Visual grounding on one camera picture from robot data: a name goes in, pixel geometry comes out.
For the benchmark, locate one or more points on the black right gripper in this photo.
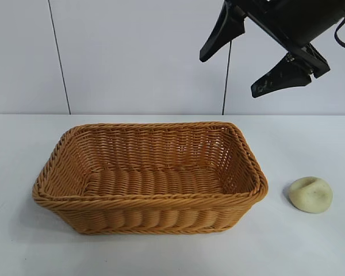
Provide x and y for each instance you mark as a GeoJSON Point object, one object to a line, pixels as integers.
{"type": "Point", "coordinates": [293, 20]}

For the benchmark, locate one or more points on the brown woven wicker basket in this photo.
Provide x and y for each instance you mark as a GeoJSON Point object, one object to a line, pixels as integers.
{"type": "Point", "coordinates": [149, 175]}

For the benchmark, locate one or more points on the pale round egg yolk pastry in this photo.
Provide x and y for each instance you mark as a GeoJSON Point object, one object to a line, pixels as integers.
{"type": "Point", "coordinates": [312, 195]}

